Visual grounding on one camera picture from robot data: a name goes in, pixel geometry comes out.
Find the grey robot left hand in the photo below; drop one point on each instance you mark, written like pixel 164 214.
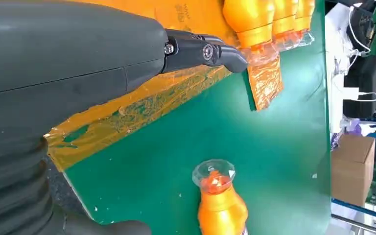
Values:
pixel 61 55

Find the orange drink bottle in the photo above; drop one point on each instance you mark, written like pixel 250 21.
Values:
pixel 222 211
pixel 249 19
pixel 306 16
pixel 285 19

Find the yellow plastic sheet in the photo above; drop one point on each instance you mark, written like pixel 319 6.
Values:
pixel 116 120

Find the green table mat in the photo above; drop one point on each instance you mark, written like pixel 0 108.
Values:
pixel 207 129

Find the white desk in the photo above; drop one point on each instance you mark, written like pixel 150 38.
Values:
pixel 335 48

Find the purple packet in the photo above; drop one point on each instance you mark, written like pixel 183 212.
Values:
pixel 351 126

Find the black bag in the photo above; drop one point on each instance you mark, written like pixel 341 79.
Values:
pixel 366 74

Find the brown cardboard box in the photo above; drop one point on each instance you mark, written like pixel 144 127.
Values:
pixel 351 168

